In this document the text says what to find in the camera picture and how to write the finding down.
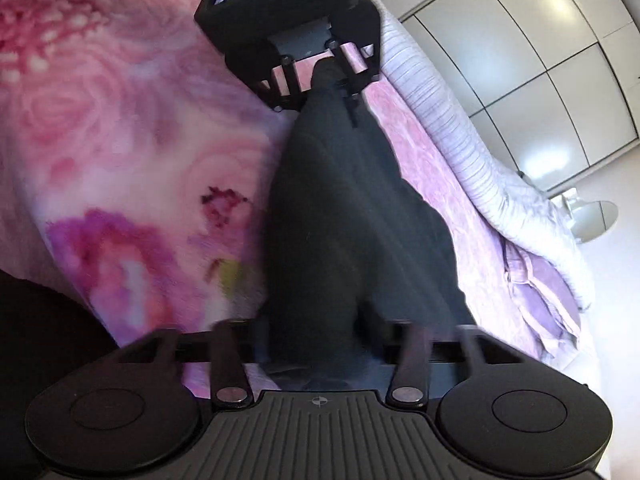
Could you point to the dark long-sleeve shirt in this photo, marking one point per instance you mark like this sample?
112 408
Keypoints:
344 232

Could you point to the purple pillow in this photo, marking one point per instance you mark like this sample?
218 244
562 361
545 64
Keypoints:
548 307

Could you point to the round mirror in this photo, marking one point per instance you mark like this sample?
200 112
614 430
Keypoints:
593 219

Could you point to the white wardrobe with panels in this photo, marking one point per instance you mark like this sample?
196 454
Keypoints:
552 86

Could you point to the pink floral bed blanket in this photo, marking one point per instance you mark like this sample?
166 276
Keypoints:
134 166

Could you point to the striped grey white quilt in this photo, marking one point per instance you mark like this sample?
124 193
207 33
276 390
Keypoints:
514 208

